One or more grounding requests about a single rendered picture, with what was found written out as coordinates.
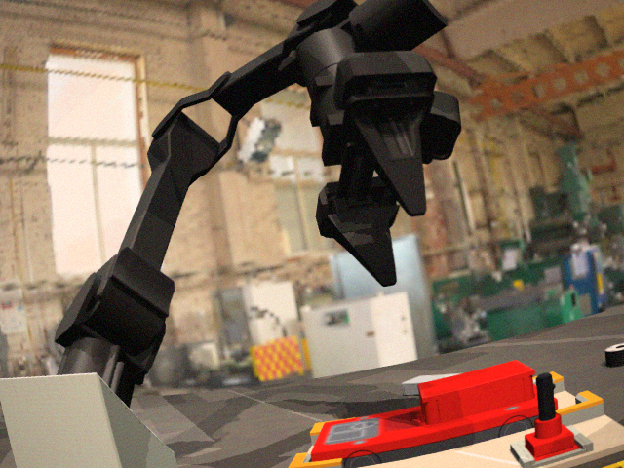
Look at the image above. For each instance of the small white ring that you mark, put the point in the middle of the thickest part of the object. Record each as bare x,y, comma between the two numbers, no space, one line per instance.
615,355

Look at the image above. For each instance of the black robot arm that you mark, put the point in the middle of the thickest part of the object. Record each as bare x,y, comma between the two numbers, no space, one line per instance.
116,323

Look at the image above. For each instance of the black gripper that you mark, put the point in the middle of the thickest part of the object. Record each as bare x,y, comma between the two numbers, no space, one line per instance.
371,108

